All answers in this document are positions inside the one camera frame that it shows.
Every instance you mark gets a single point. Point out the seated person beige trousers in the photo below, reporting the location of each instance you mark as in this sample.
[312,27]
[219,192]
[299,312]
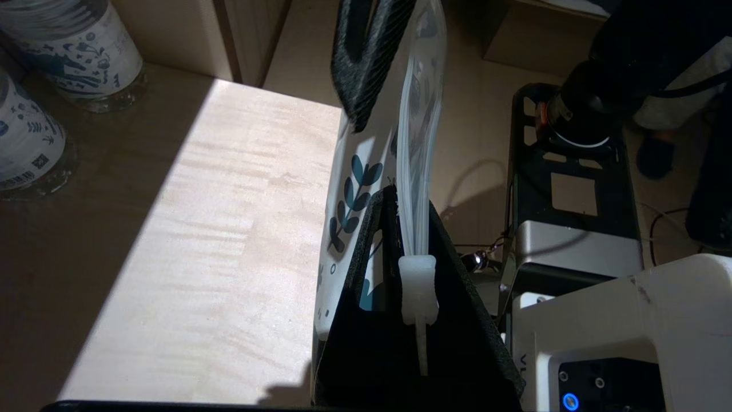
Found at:
[669,46]

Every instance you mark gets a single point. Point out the white horse-print zip pouch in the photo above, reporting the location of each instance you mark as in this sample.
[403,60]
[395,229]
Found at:
[420,143]

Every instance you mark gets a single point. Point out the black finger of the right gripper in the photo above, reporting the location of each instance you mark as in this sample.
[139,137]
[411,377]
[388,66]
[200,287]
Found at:
[389,46]

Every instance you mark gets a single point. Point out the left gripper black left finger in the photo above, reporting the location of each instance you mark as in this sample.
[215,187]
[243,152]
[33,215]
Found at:
[366,355]

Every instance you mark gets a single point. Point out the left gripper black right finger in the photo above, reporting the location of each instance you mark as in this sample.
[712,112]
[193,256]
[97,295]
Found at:
[469,366]

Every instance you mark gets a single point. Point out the black white robot base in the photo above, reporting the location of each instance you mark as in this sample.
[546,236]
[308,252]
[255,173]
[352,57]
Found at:
[600,320]

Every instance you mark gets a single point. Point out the brown cardboard box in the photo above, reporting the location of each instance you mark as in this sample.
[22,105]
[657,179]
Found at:
[537,40]

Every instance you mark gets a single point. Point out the small clear water bottle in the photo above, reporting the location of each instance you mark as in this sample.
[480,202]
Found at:
[28,143]
[74,46]

